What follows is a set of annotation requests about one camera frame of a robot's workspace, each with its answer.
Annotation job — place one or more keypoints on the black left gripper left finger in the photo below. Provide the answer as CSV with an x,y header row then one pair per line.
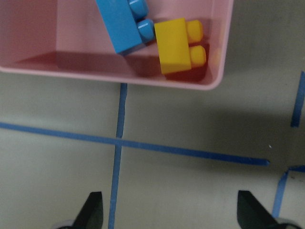
x,y
91,214

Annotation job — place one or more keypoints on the yellow toy block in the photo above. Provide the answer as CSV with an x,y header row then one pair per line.
x,y
178,48

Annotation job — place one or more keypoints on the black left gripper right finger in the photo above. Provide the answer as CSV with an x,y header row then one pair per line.
x,y
252,215

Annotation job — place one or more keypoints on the pink plastic box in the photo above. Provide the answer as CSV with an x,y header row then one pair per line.
x,y
67,38

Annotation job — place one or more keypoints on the blue toy block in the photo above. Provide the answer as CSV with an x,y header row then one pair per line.
x,y
126,24

